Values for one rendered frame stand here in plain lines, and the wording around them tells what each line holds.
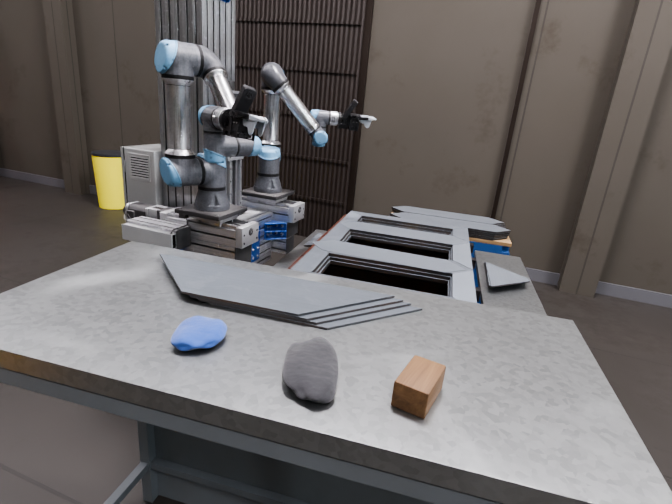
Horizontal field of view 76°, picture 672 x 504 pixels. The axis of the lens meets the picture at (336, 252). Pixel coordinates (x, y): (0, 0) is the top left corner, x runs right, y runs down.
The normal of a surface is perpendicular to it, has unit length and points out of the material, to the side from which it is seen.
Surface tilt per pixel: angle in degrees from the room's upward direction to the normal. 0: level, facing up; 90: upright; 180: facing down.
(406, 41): 90
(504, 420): 0
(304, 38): 90
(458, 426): 0
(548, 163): 90
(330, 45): 90
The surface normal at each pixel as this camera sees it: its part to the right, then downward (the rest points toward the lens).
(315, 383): 0.02, -0.91
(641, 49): -0.35, 0.28
